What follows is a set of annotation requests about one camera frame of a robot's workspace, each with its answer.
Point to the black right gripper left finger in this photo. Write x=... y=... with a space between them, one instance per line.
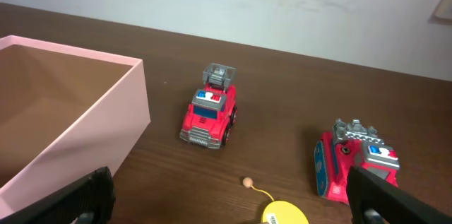
x=89 y=200

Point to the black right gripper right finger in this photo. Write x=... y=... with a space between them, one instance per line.
x=374 y=200

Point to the red toy tank vehicle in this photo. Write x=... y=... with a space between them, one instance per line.
x=347 y=145

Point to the red toy fire truck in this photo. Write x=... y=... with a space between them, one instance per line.
x=213 y=109

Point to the pink cardboard box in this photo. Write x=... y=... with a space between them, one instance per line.
x=65 y=112

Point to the yellow wooden rattle drum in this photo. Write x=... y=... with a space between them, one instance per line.
x=277 y=211

